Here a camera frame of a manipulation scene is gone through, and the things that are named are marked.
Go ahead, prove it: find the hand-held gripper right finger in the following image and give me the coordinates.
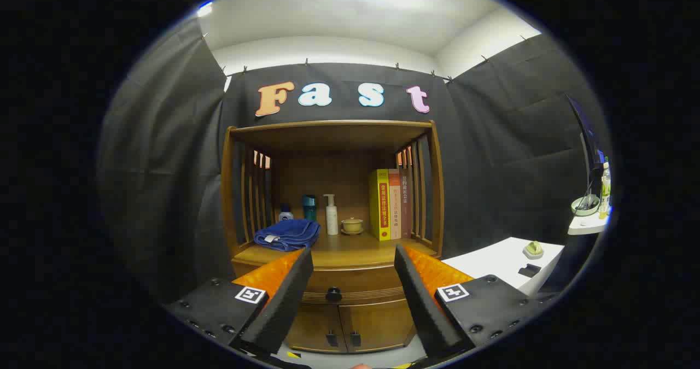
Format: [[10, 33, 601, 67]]
[[394, 243, 553, 359]]

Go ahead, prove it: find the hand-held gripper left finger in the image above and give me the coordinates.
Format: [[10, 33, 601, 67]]
[[164, 248, 314, 359]]

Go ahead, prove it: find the wooden drawer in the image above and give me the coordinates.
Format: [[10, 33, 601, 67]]
[[232, 259, 438, 305]]

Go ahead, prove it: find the wooden cabinet door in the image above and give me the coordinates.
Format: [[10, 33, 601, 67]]
[[284, 303, 348, 353], [339, 299, 416, 353]]

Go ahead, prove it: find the white side cabinet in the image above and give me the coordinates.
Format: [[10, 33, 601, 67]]
[[442, 237, 565, 297]]

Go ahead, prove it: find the wooden countertop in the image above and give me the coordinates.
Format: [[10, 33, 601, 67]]
[[232, 232, 438, 268]]

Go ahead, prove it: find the wooden cabinet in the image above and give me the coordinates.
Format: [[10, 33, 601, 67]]
[[220, 120, 445, 354]]

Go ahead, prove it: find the blue folded towel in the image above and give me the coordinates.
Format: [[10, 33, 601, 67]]
[[253, 219, 322, 252]]

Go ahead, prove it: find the white pump bottle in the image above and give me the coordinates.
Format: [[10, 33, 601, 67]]
[[323, 194, 340, 236]]

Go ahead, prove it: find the orange and white book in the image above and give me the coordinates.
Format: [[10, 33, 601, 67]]
[[388, 168, 403, 241]]

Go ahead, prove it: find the brown book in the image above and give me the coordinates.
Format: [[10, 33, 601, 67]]
[[399, 168, 413, 239]]

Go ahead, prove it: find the yellow book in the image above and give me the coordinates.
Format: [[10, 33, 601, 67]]
[[369, 168, 392, 242]]

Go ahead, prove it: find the white shelf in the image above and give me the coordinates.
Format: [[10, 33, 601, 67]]
[[568, 208, 610, 236]]

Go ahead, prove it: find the green bowl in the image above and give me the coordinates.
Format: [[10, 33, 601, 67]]
[[571, 194, 600, 216]]

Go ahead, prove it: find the clear green bottle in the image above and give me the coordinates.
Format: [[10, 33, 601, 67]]
[[599, 159, 611, 219]]

